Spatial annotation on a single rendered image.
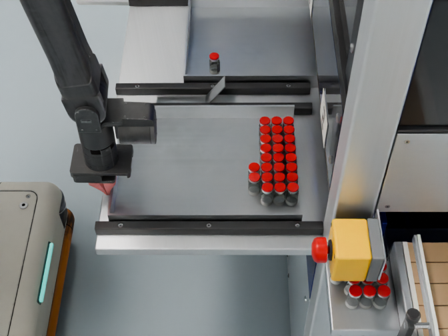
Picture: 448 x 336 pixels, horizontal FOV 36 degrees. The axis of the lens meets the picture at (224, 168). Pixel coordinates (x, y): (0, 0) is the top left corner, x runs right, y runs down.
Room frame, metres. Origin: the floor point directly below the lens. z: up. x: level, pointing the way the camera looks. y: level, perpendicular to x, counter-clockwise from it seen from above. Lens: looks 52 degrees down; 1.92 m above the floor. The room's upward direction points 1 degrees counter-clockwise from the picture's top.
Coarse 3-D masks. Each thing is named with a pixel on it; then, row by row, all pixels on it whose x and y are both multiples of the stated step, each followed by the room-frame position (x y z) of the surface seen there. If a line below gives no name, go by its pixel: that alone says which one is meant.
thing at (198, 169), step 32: (160, 128) 0.91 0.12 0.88; (192, 128) 0.90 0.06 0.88; (224, 128) 0.90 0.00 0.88; (256, 128) 0.90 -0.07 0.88; (160, 160) 0.83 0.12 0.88; (192, 160) 0.82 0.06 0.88; (224, 160) 0.82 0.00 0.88; (256, 160) 0.82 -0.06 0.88; (128, 192) 0.75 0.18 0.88; (160, 192) 0.75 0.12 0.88; (192, 192) 0.75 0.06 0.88; (224, 192) 0.75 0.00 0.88
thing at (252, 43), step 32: (192, 0) 1.27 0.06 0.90; (224, 0) 1.27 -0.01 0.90; (256, 0) 1.27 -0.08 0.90; (288, 0) 1.27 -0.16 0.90; (192, 32) 1.19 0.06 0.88; (224, 32) 1.19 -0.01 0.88; (256, 32) 1.18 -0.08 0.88; (288, 32) 1.18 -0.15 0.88; (192, 64) 1.09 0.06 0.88; (224, 64) 1.08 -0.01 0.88; (256, 64) 1.08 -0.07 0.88; (288, 64) 1.08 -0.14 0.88
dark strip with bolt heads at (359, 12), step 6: (360, 0) 0.70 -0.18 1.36; (360, 6) 0.69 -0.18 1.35; (360, 12) 0.69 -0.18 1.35; (360, 18) 0.68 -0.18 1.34; (354, 24) 0.71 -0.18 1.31; (354, 30) 0.70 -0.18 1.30; (354, 36) 0.70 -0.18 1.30; (354, 42) 0.69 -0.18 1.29; (354, 48) 0.68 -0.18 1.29; (354, 54) 0.68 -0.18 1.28; (348, 60) 0.71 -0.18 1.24; (348, 66) 0.70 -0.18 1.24; (348, 72) 0.69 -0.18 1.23; (348, 78) 0.69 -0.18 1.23; (348, 84) 0.68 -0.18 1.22; (336, 114) 0.70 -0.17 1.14; (336, 120) 0.69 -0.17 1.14; (330, 156) 0.69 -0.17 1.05; (330, 162) 0.69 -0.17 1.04
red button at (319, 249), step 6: (318, 240) 0.56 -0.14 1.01; (324, 240) 0.56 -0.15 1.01; (312, 246) 0.55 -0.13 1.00; (318, 246) 0.55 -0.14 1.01; (324, 246) 0.55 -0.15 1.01; (312, 252) 0.55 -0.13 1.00; (318, 252) 0.54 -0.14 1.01; (324, 252) 0.54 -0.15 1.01; (318, 258) 0.53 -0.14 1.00; (324, 258) 0.53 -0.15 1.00
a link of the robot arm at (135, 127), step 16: (80, 112) 0.70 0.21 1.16; (96, 112) 0.70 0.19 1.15; (112, 112) 0.74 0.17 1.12; (128, 112) 0.74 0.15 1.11; (144, 112) 0.74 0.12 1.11; (80, 128) 0.70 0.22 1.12; (96, 128) 0.70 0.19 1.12; (128, 128) 0.72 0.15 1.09; (144, 128) 0.72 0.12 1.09; (128, 144) 0.72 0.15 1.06
